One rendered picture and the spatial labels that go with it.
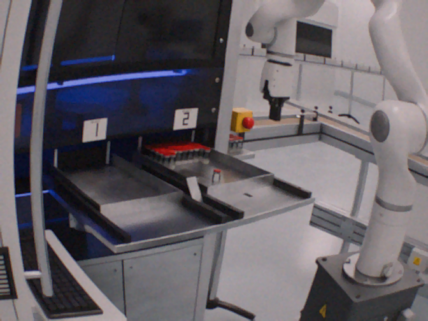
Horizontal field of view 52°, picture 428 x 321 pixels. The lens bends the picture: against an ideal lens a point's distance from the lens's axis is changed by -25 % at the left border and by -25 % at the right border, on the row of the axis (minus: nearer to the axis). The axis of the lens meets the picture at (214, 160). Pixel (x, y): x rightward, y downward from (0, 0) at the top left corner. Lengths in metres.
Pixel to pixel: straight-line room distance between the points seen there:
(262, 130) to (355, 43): 8.61
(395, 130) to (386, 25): 0.27
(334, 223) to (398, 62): 1.53
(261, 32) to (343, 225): 1.29
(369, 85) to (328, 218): 8.05
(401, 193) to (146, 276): 1.05
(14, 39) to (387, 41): 0.80
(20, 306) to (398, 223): 0.84
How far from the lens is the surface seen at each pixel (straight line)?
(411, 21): 2.83
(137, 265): 1.78
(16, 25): 0.73
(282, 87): 1.51
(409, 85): 1.13
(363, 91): 10.55
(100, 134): 1.52
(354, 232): 2.45
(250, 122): 1.85
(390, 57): 1.10
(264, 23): 1.40
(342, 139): 2.38
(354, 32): 10.65
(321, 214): 2.54
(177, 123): 1.68
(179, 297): 1.99
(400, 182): 1.08
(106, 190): 1.45
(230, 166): 1.76
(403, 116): 1.02
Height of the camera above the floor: 1.39
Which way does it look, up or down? 17 degrees down
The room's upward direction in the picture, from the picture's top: 7 degrees clockwise
